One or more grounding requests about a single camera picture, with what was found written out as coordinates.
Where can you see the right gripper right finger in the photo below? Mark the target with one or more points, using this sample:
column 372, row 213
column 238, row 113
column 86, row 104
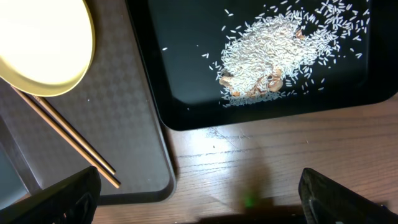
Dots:
column 326, row 201

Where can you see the black waste tray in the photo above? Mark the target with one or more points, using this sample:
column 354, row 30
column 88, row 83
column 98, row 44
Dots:
column 377, row 83

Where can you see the rice food scraps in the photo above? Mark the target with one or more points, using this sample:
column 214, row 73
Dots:
column 235, row 53

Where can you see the yellow round plate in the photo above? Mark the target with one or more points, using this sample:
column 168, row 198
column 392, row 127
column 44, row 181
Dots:
column 46, row 46

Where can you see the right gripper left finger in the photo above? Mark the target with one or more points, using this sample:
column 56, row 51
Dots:
column 72, row 200

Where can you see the dark brown serving tray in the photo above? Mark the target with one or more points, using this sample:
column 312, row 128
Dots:
column 111, row 108

